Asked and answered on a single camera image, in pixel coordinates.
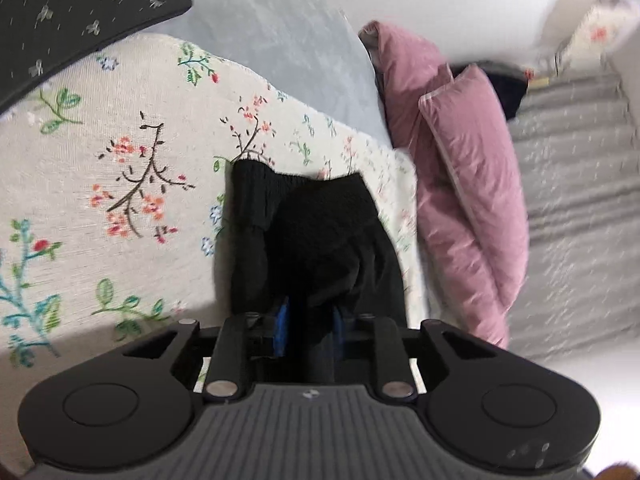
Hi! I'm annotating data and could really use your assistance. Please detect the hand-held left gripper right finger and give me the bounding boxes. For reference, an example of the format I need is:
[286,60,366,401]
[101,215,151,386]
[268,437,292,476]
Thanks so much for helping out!
[330,305,503,402]

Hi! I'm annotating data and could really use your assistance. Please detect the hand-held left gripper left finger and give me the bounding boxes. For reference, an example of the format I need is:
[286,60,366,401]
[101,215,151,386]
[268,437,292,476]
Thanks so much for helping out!
[121,296,292,403]

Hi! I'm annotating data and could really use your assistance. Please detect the black pants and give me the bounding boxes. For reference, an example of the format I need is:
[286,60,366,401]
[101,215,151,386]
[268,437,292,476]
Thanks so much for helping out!
[214,157,408,386]

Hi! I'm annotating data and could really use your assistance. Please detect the floral bed sheet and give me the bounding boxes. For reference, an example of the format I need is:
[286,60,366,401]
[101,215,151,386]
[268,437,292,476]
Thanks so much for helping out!
[0,34,432,466]

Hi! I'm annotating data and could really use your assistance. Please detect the pale blue-grey cloth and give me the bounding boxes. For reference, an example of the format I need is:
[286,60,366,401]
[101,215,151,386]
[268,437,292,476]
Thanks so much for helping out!
[150,0,393,148]

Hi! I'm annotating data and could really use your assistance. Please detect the grey star-print curtain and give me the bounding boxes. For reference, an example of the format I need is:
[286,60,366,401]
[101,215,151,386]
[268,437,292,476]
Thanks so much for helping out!
[507,55,640,363]

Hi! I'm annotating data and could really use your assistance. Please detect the black bag by bed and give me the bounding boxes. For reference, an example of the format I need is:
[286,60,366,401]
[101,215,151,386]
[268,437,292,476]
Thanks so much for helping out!
[450,60,531,122]

